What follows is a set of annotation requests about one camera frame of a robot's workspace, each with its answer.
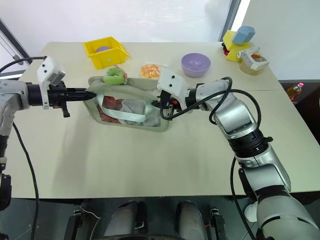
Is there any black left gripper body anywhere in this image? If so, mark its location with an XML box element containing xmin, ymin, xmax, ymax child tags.
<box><xmin>47</xmin><ymin>83</ymin><xmax>71</xmax><ymax>118</ymax></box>

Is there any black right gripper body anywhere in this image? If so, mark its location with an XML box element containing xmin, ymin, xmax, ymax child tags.
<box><xmin>158</xmin><ymin>90</ymin><xmax>185</xmax><ymax>114</ymax></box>

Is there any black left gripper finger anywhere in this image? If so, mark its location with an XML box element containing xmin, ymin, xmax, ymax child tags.
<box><xmin>66</xmin><ymin>87</ymin><xmax>91</xmax><ymax>95</ymax></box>
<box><xmin>66</xmin><ymin>92</ymin><xmax>97</xmax><ymax>102</ymax></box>

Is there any green clear-sided zip pouch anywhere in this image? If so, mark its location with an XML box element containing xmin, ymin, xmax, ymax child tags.
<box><xmin>82</xmin><ymin>75</ymin><xmax>171</xmax><ymax>134</ymax></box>

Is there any orange snack bag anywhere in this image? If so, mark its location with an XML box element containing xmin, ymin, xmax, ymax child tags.
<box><xmin>139</xmin><ymin>63</ymin><xmax>169</xmax><ymax>81</ymax></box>

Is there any yellow plastic storage bin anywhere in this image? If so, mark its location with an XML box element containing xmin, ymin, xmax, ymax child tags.
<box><xmin>82</xmin><ymin>36</ymin><xmax>131</xmax><ymax>70</ymax></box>

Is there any purple plastic bowl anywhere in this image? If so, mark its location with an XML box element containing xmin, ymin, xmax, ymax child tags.
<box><xmin>180</xmin><ymin>52</ymin><xmax>212</xmax><ymax>79</ymax></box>

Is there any yellow and blue toy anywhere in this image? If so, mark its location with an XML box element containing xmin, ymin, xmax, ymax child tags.
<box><xmin>222</xmin><ymin>30</ymin><xmax>254</xmax><ymax>62</ymax></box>

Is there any blue hexagonal foam block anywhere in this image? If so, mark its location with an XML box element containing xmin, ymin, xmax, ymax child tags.
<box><xmin>231</xmin><ymin>25</ymin><xmax>256</xmax><ymax>46</ymax></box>

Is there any dark rounded robot leg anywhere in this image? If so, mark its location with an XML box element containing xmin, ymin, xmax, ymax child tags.
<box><xmin>175</xmin><ymin>199</ymin><xmax>209</xmax><ymax>240</ymax></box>
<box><xmin>102</xmin><ymin>199</ymin><xmax>139</xmax><ymax>239</ymax></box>

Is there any yellow oil bottle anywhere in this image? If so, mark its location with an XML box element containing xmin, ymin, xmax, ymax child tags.
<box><xmin>286</xmin><ymin>82</ymin><xmax>305</xmax><ymax>104</ymax></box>

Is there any white round disc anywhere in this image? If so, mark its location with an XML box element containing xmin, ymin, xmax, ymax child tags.
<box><xmin>244</xmin><ymin>201</ymin><xmax>259</xmax><ymax>223</ymax></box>

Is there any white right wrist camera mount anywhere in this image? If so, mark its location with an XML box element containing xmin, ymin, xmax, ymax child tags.
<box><xmin>156</xmin><ymin>69</ymin><xmax>193</xmax><ymax>111</ymax></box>

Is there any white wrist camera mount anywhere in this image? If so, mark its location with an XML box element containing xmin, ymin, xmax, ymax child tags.
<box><xmin>36</xmin><ymin>56</ymin><xmax>67</xmax><ymax>110</ymax></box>
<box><xmin>156</xmin><ymin>69</ymin><xmax>193</xmax><ymax>111</ymax></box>

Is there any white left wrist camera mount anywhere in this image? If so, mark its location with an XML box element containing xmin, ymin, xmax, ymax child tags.
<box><xmin>36</xmin><ymin>56</ymin><xmax>67</xmax><ymax>110</ymax></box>

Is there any green plush keychain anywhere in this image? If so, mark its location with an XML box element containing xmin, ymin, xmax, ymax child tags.
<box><xmin>103</xmin><ymin>66</ymin><xmax>127</xmax><ymax>86</ymax></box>

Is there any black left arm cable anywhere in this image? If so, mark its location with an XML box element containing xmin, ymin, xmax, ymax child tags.
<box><xmin>0</xmin><ymin>56</ymin><xmax>48</xmax><ymax>74</ymax></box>

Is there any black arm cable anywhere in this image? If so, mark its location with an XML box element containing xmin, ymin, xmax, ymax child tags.
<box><xmin>159</xmin><ymin>76</ymin><xmax>262</xmax><ymax>126</ymax></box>
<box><xmin>0</xmin><ymin>56</ymin><xmax>48</xmax><ymax>74</ymax></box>

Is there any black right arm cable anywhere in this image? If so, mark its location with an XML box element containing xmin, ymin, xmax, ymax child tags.
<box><xmin>159</xmin><ymin>76</ymin><xmax>262</xmax><ymax>126</ymax></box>

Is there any dark window frame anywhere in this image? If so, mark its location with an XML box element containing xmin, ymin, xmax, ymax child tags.
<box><xmin>220</xmin><ymin>0</ymin><xmax>243</xmax><ymax>43</ymax></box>
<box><xmin>0</xmin><ymin>16</ymin><xmax>33</xmax><ymax>60</ymax></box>

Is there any black lower body cable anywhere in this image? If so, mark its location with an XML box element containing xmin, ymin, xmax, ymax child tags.
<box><xmin>11</xmin><ymin>121</ymin><xmax>40</xmax><ymax>240</ymax></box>
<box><xmin>229</xmin><ymin>155</ymin><xmax>257</xmax><ymax>240</ymax></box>

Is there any black metal stand frame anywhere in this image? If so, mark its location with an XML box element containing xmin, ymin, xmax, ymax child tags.
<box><xmin>209</xmin><ymin>206</ymin><xmax>227</xmax><ymax>240</ymax></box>
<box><xmin>65</xmin><ymin>207</ymin><xmax>85</xmax><ymax>240</ymax></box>

